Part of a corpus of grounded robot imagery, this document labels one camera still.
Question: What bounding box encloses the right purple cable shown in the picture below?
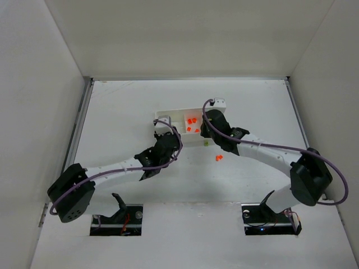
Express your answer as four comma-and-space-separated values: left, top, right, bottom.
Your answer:
202, 99, 349, 206

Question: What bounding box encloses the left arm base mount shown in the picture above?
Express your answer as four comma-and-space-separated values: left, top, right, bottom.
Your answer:
89, 193, 144, 236

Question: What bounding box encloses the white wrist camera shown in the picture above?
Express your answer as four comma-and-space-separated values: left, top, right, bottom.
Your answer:
209, 98, 227, 114
154, 115, 173, 136

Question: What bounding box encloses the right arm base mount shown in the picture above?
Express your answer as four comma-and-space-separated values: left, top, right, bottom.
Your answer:
241, 191, 302, 236

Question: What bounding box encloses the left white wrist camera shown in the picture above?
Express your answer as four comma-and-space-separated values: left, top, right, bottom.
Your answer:
154, 115, 173, 136

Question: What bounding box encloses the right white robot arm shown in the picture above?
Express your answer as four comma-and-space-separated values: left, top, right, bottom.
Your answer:
201, 109, 333, 214

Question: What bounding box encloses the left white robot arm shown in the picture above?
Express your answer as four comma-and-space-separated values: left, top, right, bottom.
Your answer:
47, 132, 182, 223

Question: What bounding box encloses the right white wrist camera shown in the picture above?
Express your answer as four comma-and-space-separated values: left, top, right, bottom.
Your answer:
209, 98, 227, 114

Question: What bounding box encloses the white three-compartment sorting tray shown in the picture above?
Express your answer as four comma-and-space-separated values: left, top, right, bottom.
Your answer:
155, 108, 214, 146

